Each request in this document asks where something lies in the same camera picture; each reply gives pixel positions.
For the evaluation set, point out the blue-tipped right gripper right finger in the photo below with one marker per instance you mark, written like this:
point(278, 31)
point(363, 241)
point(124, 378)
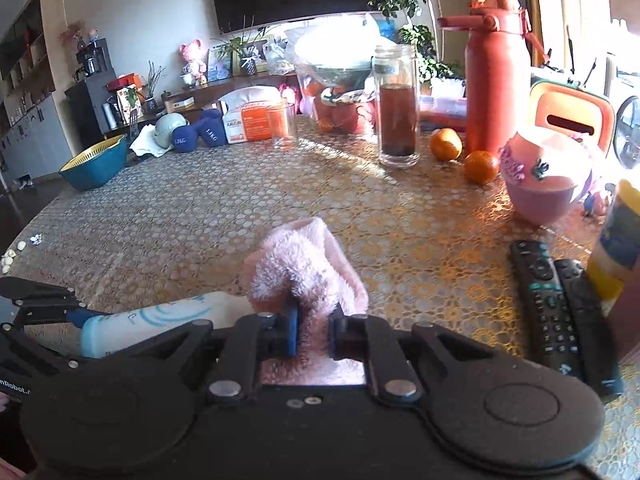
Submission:
point(371, 341)

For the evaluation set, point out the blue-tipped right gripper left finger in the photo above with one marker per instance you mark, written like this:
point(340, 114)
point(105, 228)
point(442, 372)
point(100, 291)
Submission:
point(240, 350)

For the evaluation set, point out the white blue yogurt bottle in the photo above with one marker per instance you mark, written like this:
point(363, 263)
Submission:
point(107, 333)

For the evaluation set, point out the pink fluffy towel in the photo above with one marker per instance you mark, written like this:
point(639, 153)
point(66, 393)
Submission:
point(303, 259)

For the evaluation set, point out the black remote control left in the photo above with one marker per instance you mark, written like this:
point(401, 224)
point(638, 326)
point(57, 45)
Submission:
point(551, 332)

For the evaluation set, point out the black remote control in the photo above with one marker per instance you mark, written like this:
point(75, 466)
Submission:
point(551, 332)
point(596, 346)

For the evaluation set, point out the teal yellow basket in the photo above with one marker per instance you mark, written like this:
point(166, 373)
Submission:
point(97, 165)

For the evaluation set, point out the blue dumbbell left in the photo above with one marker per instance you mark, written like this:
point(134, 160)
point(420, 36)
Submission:
point(184, 138)

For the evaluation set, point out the blue dumbbell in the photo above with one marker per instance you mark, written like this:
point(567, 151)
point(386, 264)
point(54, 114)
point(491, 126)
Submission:
point(184, 138)
point(210, 128)

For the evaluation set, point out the orange near thermos right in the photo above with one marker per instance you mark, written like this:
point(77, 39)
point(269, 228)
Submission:
point(480, 167)

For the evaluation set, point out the orange thermos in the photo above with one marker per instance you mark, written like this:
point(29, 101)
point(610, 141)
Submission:
point(445, 144)
point(480, 167)

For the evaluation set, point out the blue dumbbell right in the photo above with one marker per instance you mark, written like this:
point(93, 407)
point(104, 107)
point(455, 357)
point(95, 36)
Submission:
point(210, 128)

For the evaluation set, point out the orange near thermos left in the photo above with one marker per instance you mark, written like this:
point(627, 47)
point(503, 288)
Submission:
point(445, 144)

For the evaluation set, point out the empty drinking glass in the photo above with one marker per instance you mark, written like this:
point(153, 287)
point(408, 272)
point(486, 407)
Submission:
point(282, 123)

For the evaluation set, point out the orange white tissue box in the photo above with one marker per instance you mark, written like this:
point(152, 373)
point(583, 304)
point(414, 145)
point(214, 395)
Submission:
point(244, 113)

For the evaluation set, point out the pale green round object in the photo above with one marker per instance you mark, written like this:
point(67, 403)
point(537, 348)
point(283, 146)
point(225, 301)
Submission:
point(165, 126)

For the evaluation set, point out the pink Barbie bowl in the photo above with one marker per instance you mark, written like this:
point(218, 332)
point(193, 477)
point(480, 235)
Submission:
point(546, 172)

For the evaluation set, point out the black remote control right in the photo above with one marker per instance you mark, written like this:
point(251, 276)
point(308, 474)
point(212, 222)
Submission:
point(596, 346)

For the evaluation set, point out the pink bear figurine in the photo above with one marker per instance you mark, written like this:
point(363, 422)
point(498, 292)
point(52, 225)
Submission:
point(194, 69)

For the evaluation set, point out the glass tea bottle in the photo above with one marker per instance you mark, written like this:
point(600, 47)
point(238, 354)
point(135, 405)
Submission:
point(397, 91)

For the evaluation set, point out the yellow lid white jar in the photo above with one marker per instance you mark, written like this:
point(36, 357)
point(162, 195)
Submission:
point(616, 251)

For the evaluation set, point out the plastic bag of fruit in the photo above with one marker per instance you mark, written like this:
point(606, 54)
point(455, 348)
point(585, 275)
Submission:
point(332, 57)

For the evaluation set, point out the black cabinet appliance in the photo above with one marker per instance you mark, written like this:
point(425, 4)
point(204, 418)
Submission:
point(87, 96)

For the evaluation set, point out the red thermos bottle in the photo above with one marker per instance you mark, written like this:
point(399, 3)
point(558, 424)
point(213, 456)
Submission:
point(497, 70)

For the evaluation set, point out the green potted tree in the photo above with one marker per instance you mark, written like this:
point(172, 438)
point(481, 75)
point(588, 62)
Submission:
point(429, 45)

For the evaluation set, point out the orange handled case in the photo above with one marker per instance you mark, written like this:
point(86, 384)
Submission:
point(583, 116)

